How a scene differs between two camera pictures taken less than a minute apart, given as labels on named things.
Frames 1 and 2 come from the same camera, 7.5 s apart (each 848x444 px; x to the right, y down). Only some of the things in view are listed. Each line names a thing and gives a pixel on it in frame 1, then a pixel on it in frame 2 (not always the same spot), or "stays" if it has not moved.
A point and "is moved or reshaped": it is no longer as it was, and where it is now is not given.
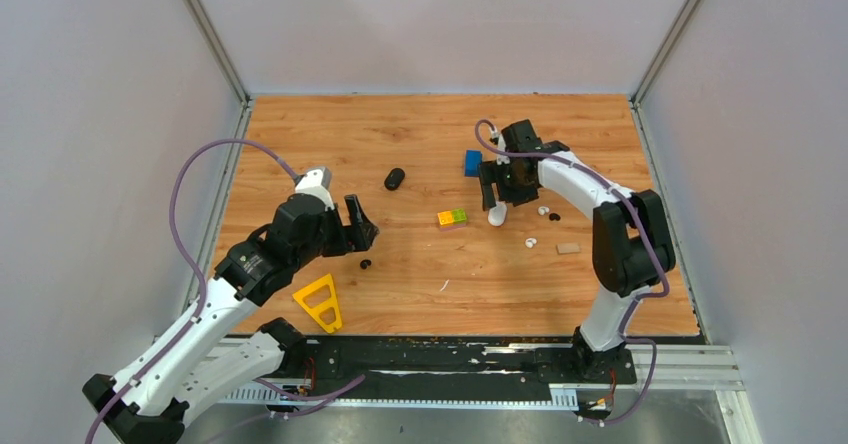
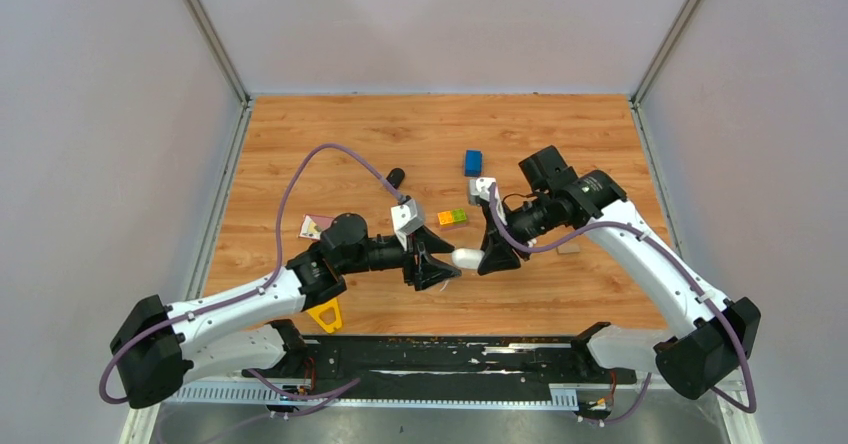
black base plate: x=441 y=361 stays
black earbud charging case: x=394 y=178 stays
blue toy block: x=472 y=160 stays
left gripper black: x=357 y=237 → x=429 y=270
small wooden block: x=568 y=248 stays
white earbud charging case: x=497 y=214 is moved or reshaped
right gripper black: x=490 y=173 → x=497 y=256
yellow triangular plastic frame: x=317 y=309 stays
